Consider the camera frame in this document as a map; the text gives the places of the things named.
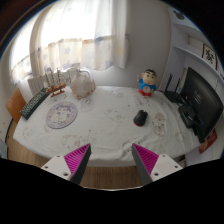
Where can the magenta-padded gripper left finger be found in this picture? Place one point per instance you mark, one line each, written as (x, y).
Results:
(76, 159)

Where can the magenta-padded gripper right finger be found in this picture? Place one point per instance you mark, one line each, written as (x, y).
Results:
(146, 160)

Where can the black computer mouse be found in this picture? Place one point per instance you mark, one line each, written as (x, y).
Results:
(140, 117)

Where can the round purple printed mouse pad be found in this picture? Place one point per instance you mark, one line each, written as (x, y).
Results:
(61, 115)

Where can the white printed tablecloth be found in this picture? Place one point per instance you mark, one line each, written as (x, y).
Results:
(106, 133)

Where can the black box device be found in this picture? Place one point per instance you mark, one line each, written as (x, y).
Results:
(186, 115)

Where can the red packet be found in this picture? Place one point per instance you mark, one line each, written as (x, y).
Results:
(208, 141)

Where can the black router with antennas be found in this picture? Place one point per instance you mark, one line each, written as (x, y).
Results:
(173, 96)

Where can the black keyboard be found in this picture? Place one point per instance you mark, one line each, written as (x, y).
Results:
(33, 104)

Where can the large white conch shell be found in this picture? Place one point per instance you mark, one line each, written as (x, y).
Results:
(81, 86)

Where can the wooden model sailing ship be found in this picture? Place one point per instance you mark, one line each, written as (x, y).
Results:
(57, 87)

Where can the cartoon boy figure clock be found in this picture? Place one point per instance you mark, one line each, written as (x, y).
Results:
(147, 84)

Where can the black monitor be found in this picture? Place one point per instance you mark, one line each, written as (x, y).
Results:
(201, 100)

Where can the orange wooden chair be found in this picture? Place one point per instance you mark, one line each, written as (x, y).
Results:
(15, 105)

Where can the white radiator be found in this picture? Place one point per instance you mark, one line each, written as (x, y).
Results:
(36, 84)

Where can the white star-print curtain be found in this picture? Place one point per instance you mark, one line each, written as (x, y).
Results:
(83, 36)

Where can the white wall shelf unit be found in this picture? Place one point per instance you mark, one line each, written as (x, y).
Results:
(193, 43)

